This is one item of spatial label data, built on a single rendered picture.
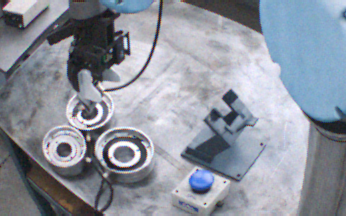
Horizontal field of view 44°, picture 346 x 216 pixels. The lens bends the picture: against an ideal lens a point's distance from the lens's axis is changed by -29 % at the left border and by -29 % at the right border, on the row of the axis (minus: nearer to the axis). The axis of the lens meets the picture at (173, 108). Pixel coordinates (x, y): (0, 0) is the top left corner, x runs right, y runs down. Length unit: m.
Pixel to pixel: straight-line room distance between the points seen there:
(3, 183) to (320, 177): 1.78
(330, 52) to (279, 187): 0.67
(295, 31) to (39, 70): 0.96
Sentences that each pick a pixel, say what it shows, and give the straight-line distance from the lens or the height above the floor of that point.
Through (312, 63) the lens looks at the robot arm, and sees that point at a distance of 0.33.
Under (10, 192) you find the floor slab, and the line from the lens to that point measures 2.04.
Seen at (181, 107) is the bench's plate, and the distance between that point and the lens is 1.08.
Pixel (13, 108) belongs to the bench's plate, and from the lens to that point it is 1.17.
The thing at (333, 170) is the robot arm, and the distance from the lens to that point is 0.42.
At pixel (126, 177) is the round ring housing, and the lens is 0.94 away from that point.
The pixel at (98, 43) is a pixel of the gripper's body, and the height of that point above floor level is 1.08.
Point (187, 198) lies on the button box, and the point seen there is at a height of 0.85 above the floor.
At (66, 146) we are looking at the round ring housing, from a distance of 1.02.
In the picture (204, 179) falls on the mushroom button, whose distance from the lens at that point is 0.87.
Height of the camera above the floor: 1.58
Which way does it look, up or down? 46 degrees down
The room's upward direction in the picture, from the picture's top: 4 degrees counter-clockwise
